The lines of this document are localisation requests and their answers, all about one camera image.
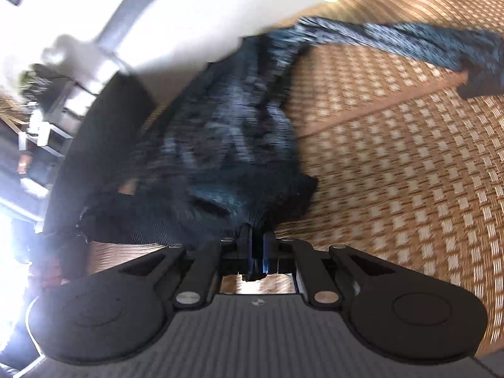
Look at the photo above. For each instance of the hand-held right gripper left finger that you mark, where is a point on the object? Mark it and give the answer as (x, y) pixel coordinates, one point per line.
(248, 252)

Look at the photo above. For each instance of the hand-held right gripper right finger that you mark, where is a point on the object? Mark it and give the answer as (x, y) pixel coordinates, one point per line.
(268, 252)

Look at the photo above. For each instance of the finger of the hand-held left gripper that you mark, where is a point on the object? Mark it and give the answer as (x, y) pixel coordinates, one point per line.
(486, 82)

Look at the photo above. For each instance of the leopard print knit sweater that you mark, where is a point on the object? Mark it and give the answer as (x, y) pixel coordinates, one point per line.
(220, 145)

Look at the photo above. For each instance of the brown woven rattan mat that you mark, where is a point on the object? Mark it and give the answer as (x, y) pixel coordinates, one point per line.
(413, 165)

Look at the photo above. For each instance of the grey and white leather sofa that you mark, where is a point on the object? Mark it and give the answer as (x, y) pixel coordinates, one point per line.
(197, 27)

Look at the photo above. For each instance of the black metal shelf rack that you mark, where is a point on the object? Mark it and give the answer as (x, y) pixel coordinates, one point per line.
(59, 114)

